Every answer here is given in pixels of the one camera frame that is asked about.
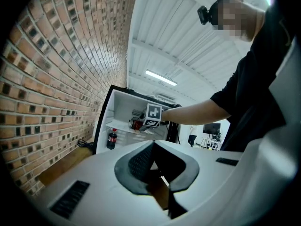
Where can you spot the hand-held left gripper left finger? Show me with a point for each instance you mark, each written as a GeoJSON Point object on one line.
{"type": "Point", "coordinates": [101, 185]}

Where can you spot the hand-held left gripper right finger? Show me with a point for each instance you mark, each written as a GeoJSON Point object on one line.
{"type": "Point", "coordinates": [223, 185]}

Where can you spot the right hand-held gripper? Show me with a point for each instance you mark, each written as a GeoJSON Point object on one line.
{"type": "Point", "coordinates": [152, 114]}

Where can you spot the red drink can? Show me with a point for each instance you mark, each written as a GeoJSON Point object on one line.
{"type": "Point", "coordinates": [135, 125]}

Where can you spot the black mini fridge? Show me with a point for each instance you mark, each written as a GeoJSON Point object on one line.
{"type": "Point", "coordinates": [122, 102]}

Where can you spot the cola bottle red cap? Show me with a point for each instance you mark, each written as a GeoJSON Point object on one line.
{"type": "Point", "coordinates": [112, 139]}

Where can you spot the person's right forearm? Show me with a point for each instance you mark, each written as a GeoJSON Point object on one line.
{"type": "Point", "coordinates": [195, 113]}

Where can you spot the ceiling light fixture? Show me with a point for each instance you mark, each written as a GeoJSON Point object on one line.
{"type": "Point", "coordinates": [161, 77]}

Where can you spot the white shelf rack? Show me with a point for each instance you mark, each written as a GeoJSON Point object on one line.
{"type": "Point", "coordinates": [211, 143]}

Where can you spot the wooden table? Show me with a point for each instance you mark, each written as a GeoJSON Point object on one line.
{"type": "Point", "coordinates": [63, 163]}

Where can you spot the black monitor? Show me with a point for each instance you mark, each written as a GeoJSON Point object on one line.
{"type": "Point", "coordinates": [211, 128]}

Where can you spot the person's black shirt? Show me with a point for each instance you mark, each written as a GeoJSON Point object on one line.
{"type": "Point", "coordinates": [258, 91]}

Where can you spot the person's head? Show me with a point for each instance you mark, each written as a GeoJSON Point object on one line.
{"type": "Point", "coordinates": [237, 18]}

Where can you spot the black head camera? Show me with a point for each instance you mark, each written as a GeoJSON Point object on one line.
{"type": "Point", "coordinates": [203, 14]}

